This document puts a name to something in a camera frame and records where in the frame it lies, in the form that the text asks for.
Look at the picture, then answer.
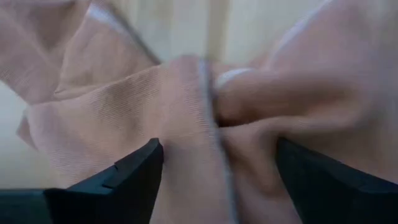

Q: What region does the pink towel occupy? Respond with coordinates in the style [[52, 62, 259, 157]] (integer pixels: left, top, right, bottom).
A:
[[0, 0, 398, 224]]

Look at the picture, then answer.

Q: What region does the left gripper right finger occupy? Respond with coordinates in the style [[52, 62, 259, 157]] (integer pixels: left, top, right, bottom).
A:
[[275, 136, 398, 224]]

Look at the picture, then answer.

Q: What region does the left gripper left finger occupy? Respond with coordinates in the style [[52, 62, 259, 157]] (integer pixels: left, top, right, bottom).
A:
[[44, 138, 165, 224]]

